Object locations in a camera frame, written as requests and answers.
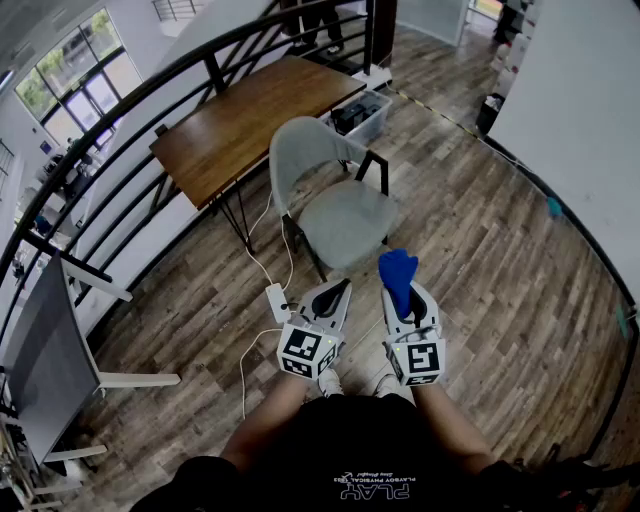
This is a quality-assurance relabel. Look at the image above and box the grey panel on white stand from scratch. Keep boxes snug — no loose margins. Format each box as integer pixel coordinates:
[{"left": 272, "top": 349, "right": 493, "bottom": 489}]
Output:
[{"left": 2, "top": 249, "right": 181, "bottom": 466}]

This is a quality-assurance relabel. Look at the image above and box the person's right white shoe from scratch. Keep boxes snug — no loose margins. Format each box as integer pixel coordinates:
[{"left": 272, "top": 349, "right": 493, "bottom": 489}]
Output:
[{"left": 374, "top": 373, "right": 401, "bottom": 399}]

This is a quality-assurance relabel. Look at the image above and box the grey fabric chair seat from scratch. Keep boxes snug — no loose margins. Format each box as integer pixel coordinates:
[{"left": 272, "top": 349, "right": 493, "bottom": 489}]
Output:
[{"left": 298, "top": 179, "right": 400, "bottom": 271}]

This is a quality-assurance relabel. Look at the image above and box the dark brown pillar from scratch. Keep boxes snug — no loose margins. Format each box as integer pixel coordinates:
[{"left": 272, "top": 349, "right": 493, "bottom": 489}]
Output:
[{"left": 369, "top": 0, "right": 399, "bottom": 69}]

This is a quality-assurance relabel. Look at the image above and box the long white charger cable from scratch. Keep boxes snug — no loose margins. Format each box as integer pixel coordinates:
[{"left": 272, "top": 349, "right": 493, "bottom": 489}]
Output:
[{"left": 238, "top": 327, "right": 281, "bottom": 420}]

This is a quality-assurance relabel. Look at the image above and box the grey upholstered chair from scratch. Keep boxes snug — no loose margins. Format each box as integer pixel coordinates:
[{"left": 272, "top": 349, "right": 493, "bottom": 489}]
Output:
[{"left": 268, "top": 115, "right": 401, "bottom": 284}]

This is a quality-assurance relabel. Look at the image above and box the person's right forearm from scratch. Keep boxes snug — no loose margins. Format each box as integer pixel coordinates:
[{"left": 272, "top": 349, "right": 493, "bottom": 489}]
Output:
[{"left": 412, "top": 382, "right": 496, "bottom": 471}]

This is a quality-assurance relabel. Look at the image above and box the person's black shirt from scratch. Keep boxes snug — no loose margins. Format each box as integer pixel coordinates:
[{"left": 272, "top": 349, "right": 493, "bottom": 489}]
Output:
[{"left": 129, "top": 392, "right": 640, "bottom": 512}]

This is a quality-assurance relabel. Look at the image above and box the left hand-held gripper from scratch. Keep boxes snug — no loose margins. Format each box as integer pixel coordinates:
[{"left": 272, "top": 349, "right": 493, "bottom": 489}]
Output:
[{"left": 276, "top": 277, "right": 352, "bottom": 381}]

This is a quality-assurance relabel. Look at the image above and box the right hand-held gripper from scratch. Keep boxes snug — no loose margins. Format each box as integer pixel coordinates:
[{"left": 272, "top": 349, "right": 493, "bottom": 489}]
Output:
[{"left": 381, "top": 279, "right": 447, "bottom": 387}]

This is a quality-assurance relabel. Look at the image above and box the person's left forearm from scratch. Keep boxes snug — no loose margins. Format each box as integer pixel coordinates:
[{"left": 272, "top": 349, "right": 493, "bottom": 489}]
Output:
[{"left": 219, "top": 369, "right": 321, "bottom": 474}]

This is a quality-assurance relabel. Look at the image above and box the large black-framed window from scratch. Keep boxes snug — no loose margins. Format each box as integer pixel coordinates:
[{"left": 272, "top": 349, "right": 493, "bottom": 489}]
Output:
[{"left": 14, "top": 7, "right": 146, "bottom": 151}]

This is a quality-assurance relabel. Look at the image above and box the white power strip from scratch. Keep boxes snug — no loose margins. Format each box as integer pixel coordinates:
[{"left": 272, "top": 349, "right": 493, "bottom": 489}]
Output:
[{"left": 264, "top": 283, "right": 290, "bottom": 324}]

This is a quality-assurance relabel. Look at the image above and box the clear plastic storage box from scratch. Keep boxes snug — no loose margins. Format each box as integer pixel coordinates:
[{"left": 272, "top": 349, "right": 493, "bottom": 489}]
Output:
[{"left": 324, "top": 89, "right": 394, "bottom": 146}]

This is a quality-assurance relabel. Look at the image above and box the blue cloth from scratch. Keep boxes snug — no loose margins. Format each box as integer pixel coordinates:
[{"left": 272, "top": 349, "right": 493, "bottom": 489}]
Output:
[{"left": 377, "top": 248, "right": 419, "bottom": 321}]

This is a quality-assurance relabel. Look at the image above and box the black metal railing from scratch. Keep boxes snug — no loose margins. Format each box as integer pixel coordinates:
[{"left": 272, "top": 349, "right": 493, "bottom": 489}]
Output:
[{"left": 0, "top": 0, "right": 376, "bottom": 351}]

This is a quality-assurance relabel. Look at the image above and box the white power cable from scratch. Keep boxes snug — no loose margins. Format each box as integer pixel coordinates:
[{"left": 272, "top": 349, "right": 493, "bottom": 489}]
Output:
[
  {"left": 280, "top": 214, "right": 296, "bottom": 291},
  {"left": 247, "top": 189, "right": 276, "bottom": 286}
]

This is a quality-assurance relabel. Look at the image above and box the brown wooden table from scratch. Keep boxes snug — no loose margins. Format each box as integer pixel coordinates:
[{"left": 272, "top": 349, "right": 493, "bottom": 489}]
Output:
[{"left": 148, "top": 54, "right": 369, "bottom": 256}]

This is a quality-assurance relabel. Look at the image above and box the frosted glass partition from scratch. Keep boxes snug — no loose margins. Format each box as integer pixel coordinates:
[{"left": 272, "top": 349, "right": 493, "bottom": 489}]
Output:
[{"left": 394, "top": 0, "right": 471, "bottom": 47}]

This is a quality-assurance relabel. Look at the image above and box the black trash bin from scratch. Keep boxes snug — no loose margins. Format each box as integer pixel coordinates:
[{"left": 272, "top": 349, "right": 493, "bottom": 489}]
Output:
[{"left": 474, "top": 92, "right": 507, "bottom": 137}]

